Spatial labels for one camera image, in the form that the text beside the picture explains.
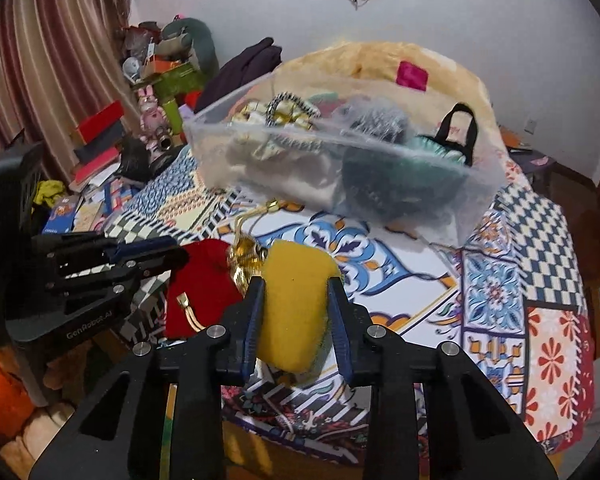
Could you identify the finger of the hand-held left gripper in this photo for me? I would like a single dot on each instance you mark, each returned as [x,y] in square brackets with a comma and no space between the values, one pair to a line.
[155,265]
[140,246]

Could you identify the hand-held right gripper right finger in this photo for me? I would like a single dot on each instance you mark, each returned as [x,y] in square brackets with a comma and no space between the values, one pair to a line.
[336,320]

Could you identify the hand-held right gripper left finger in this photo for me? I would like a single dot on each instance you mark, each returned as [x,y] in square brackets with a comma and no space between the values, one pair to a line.
[253,320]

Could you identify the yellow felt pouch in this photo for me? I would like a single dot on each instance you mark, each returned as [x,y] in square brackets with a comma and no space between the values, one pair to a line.
[292,305]

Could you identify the clear mesh storage bag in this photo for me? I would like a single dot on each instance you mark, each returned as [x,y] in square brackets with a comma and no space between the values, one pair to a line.
[330,170]

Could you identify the yellow green cloth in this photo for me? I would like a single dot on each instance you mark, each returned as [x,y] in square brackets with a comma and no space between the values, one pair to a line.
[49,192]

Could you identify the orange cloth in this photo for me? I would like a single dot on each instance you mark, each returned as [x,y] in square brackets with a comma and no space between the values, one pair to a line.
[2,395]

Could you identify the red books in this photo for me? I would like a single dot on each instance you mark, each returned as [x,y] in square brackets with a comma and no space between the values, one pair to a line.
[97,125]

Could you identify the pink bunny figure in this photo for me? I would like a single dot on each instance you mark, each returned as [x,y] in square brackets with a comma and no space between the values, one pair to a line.
[152,117]

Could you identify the beige cloth pouch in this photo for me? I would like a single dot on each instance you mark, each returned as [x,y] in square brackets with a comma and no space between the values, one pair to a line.
[285,170]

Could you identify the patterned patchwork bed sheet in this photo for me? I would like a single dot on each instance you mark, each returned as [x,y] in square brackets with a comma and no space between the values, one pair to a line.
[500,280]

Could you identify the green box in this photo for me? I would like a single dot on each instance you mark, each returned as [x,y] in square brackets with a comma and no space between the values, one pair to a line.
[177,80]

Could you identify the teal ruffled pouch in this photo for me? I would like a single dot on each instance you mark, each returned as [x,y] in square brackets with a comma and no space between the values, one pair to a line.
[420,170]

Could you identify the dark fuzzy pouch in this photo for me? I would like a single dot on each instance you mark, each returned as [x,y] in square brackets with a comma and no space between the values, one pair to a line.
[380,125]

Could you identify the dark purple clothing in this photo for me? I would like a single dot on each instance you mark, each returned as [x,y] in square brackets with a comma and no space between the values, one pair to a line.
[245,70]

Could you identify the green plush pillow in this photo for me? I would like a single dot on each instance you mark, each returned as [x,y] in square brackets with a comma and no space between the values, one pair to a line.
[202,45]

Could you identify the striped pink curtain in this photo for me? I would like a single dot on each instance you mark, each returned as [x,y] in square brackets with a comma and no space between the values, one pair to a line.
[40,60]

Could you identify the dark side table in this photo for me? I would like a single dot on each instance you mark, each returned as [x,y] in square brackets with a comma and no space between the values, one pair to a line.
[530,160]

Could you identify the pink fabric tag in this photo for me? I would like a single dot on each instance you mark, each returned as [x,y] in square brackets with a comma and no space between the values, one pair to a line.
[413,76]

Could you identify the yellow plush blanket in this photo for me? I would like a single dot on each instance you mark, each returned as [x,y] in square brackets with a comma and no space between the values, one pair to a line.
[360,62]

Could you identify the white wall socket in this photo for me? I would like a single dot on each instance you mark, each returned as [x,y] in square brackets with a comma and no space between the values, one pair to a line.
[530,126]

